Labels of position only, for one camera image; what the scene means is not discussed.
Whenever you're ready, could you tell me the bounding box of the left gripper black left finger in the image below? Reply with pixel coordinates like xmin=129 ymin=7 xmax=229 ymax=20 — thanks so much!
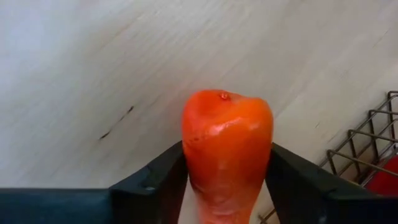
xmin=0 ymin=141 xmax=189 ymax=224

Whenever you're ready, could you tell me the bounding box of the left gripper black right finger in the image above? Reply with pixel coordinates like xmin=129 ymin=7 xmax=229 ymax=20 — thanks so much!
xmin=264 ymin=142 xmax=398 ymax=224

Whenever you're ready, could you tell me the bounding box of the red bell pepper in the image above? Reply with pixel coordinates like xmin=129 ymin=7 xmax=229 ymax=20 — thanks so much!
xmin=365 ymin=155 xmax=398 ymax=197

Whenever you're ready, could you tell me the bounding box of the orange carrot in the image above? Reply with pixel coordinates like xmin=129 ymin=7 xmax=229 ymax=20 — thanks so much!
xmin=181 ymin=89 xmax=274 ymax=224

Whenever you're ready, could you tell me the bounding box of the wire basket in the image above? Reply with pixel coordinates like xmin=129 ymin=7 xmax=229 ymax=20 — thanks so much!
xmin=257 ymin=90 xmax=398 ymax=224

